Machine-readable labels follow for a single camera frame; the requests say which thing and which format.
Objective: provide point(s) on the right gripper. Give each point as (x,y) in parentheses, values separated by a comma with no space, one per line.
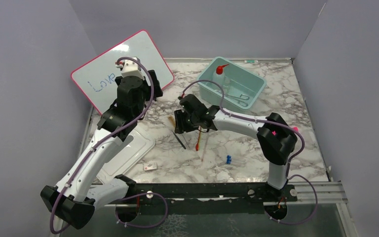
(180,127)

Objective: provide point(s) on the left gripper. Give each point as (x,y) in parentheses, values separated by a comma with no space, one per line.
(157,92)

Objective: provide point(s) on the brown test tube brush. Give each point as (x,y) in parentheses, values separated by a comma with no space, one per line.
(172,121)

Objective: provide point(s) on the metal tweezers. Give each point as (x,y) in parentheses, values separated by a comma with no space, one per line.
(179,140)

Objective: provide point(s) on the white wash bottle red cap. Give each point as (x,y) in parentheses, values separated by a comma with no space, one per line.
(219,75)

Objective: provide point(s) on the small clear glass beaker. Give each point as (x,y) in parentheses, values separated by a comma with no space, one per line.
(227,85)

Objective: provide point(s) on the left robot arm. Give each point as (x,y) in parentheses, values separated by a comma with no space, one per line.
(72,202)

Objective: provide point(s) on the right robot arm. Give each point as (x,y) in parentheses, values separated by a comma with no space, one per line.
(277,140)

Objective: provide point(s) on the red orange spatula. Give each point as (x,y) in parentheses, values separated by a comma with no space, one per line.
(198,140)

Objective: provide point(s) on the pink framed whiteboard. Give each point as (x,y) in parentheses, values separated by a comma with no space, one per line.
(96,77)

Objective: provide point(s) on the teal plastic bin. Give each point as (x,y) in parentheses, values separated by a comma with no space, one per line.
(242,81)

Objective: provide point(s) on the blue capped test tubes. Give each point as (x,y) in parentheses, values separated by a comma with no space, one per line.
(235,161)

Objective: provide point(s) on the white plastic lid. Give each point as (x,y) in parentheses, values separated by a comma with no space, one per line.
(140,143)

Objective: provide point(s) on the small white card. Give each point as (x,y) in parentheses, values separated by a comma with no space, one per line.
(150,166)

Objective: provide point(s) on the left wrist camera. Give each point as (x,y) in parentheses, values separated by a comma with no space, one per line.
(129,68)

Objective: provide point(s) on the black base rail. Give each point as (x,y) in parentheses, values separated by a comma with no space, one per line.
(203,198)

